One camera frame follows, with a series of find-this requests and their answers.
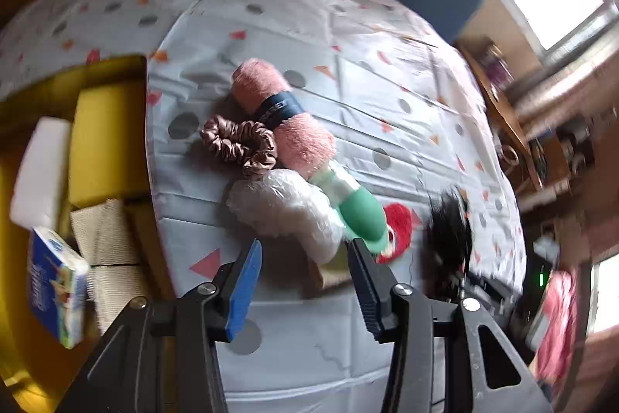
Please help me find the red christmas sock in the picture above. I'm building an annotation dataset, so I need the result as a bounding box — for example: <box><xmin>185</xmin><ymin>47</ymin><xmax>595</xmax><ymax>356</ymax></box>
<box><xmin>377</xmin><ymin>203</ymin><xmax>417</xmax><ymax>264</ymax></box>

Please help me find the white foam sponge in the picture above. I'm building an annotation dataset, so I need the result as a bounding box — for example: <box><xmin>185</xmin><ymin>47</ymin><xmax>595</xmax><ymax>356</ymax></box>
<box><xmin>9</xmin><ymin>117</ymin><xmax>71</xmax><ymax>230</ymax></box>

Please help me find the yellow sponge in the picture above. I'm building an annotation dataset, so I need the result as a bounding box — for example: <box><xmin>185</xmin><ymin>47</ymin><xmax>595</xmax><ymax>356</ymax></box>
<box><xmin>68</xmin><ymin>81</ymin><xmax>149</xmax><ymax>209</ymax></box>

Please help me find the wooden side table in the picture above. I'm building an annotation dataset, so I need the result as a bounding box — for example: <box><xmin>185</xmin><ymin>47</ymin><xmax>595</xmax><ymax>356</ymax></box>
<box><xmin>455</xmin><ymin>41</ymin><xmax>544</xmax><ymax>192</ymax></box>

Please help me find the patterned white tablecloth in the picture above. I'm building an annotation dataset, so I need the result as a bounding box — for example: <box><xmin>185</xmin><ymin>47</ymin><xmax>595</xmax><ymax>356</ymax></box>
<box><xmin>1</xmin><ymin>0</ymin><xmax>527</xmax><ymax>412</ymax></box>

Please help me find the brown satin scrunchie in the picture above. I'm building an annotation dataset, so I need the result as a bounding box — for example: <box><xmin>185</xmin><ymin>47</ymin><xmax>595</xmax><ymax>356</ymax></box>
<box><xmin>199</xmin><ymin>115</ymin><xmax>278</xmax><ymax>178</ymax></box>

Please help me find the beige loofah pad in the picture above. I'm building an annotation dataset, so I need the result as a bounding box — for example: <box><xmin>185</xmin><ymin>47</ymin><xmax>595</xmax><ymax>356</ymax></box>
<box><xmin>70</xmin><ymin>199</ymin><xmax>150</xmax><ymax>334</ymax></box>

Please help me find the black beaded hair braid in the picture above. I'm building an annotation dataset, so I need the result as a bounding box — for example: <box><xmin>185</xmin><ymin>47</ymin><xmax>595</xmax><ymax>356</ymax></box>
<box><xmin>426</xmin><ymin>190</ymin><xmax>473</xmax><ymax>276</ymax></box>

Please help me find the pink towel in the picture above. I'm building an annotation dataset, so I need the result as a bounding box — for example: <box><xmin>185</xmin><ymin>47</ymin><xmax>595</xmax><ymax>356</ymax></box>
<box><xmin>231</xmin><ymin>59</ymin><xmax>336</xmax><ymax>179</ymax></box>

